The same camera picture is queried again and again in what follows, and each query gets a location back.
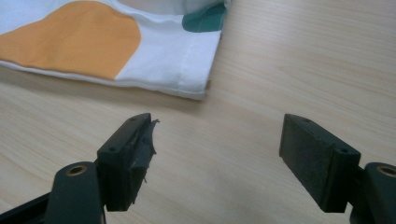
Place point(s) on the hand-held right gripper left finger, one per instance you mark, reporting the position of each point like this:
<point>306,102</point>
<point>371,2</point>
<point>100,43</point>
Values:
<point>120,165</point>

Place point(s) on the white cloth tote bag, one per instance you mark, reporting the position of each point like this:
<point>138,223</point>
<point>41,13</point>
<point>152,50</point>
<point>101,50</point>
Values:
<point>162,53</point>

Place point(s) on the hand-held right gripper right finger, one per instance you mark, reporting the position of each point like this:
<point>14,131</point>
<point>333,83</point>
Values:
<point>314,161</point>

